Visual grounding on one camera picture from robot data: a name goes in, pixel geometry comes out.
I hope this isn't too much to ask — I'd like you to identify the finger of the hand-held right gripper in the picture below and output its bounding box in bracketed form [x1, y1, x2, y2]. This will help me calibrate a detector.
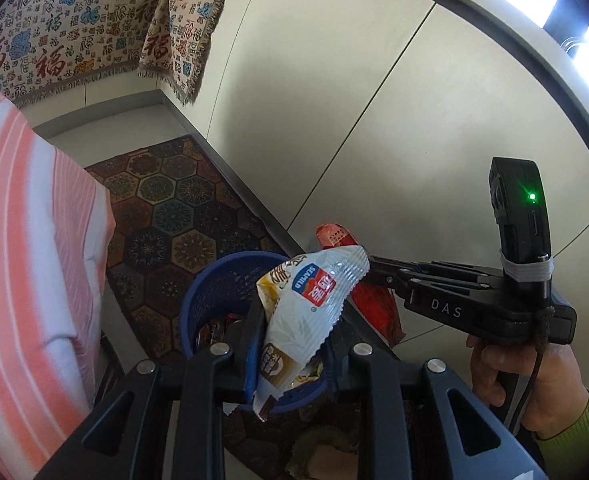
[367, 255, 427, 295]
[419, 260, 502, 283]

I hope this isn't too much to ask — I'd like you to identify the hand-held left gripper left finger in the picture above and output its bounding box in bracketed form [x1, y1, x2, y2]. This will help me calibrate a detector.
[37, 300, 266, 480]

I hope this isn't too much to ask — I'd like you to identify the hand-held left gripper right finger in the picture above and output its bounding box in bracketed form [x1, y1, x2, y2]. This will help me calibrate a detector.
[324, 320, 547, 480]

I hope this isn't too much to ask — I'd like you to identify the red snack packet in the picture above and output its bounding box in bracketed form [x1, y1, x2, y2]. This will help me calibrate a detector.
[315, 223, 406, 347]

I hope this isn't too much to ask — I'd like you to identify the white snack wrapper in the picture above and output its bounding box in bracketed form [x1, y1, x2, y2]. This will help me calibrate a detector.
[227, 245, 371, 422]

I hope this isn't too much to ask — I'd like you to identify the blue plastic basket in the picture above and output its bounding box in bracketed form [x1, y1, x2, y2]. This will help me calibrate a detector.
[179, 251, 345, 413]

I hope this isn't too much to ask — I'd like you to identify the person's right forearm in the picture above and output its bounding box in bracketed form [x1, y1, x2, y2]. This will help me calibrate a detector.
[533, 390, 589, 480]

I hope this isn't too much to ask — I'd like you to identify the person's right hand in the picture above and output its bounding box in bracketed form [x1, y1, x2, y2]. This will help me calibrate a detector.
[467, 332, 589, 433]

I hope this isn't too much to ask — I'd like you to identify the brown crumpled paper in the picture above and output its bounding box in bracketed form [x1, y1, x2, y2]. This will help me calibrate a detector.
[284, 425, 362, 480]

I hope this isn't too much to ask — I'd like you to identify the white cabinet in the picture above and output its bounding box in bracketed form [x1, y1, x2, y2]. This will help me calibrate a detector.
[159, 0, 589, 386]

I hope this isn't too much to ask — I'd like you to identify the patterned hexagon rug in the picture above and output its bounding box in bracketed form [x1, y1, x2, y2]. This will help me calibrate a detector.
[84, 135, 405, 480]

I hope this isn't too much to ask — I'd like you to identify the pink striped tablecloth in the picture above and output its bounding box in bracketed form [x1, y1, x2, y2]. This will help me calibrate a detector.
[0, 92, 118, 480]

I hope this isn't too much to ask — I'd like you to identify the narrow printed blanket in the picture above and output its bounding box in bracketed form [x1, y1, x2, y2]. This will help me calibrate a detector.
[138, 0, 245, 107]

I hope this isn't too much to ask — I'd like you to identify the large printed blanket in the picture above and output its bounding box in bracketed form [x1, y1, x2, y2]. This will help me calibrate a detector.
[0, 0, 175, 108]

